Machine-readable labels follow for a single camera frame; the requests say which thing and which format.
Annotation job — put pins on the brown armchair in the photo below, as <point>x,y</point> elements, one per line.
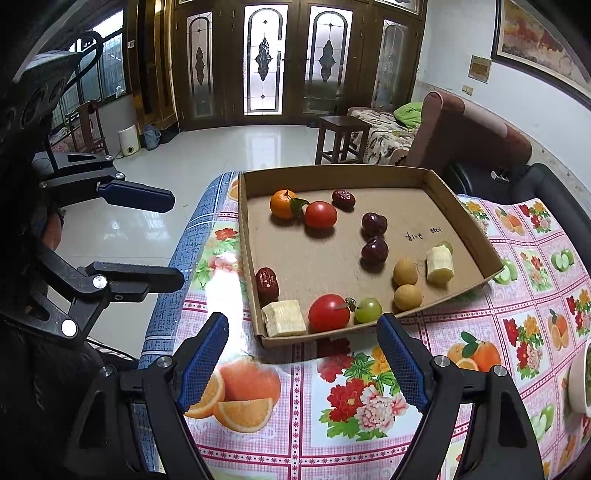
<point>461,129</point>

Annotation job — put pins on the tan longan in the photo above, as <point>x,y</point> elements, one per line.
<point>408,297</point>
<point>405,271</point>

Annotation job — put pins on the red date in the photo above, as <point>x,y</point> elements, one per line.
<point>267,283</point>

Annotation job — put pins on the blue bucket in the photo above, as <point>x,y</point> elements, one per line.
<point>151,137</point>

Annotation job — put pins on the cardboard box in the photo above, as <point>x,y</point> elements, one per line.
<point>323,258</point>

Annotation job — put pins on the framed wall painting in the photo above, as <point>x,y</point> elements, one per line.
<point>531,32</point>

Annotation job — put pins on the window with grille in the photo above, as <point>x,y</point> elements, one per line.
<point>111,60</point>

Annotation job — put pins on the orange tangerine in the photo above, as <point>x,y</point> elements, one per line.
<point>282,204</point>

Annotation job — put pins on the white bowl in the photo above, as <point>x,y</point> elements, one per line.
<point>579,383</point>

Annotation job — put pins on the dark red plum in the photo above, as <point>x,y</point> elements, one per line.
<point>374,224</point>
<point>374,250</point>

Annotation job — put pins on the white appliance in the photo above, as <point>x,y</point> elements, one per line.
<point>129,141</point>

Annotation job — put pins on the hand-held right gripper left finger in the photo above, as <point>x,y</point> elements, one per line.
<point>203,364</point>

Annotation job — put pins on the wooden glass-panel door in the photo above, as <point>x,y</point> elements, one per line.
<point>295,64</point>

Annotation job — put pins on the floral armchair cover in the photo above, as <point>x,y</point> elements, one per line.
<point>383,138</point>

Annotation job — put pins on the fruit and flower print tablecloth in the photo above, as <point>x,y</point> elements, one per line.
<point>323,415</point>

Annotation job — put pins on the dark red heart-shaped fruit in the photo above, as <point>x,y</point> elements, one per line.
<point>344,198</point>

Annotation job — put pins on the green cushion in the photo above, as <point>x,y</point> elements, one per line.
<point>410,114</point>

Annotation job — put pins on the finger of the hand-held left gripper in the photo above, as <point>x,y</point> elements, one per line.
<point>138,196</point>
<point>138,278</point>

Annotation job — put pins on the red tomato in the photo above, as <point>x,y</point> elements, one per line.
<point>321,215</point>
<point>328,314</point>

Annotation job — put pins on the green grape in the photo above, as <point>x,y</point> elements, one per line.
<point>368,310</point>
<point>446,247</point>

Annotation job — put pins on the wooden chair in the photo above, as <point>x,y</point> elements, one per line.
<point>87,129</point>

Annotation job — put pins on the wall socket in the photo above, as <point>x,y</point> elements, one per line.
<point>468,89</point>

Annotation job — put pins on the black sofa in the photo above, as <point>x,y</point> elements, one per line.
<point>545,184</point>

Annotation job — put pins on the yellow wall plaque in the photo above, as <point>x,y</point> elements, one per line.
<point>479,69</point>

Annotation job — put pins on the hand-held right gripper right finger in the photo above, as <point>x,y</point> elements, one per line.
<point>401,364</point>

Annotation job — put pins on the wooden stool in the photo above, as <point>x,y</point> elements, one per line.
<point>341,124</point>

